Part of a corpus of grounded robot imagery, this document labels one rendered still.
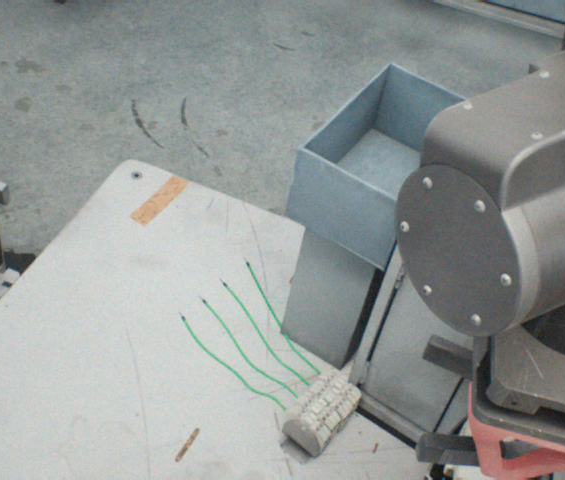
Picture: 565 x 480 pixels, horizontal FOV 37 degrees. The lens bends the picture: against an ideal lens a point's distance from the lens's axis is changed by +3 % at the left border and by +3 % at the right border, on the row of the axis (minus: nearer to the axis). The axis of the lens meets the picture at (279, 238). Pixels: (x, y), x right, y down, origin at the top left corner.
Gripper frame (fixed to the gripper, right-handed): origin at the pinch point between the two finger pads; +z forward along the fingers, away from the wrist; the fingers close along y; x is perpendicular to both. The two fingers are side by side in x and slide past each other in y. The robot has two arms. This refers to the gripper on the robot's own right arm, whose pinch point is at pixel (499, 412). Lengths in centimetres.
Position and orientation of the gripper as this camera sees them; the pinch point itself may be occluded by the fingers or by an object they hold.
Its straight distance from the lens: 45.6
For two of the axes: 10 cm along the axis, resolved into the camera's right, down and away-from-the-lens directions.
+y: -1.8, 7.2, -6.7
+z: -1.5, 6.6, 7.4
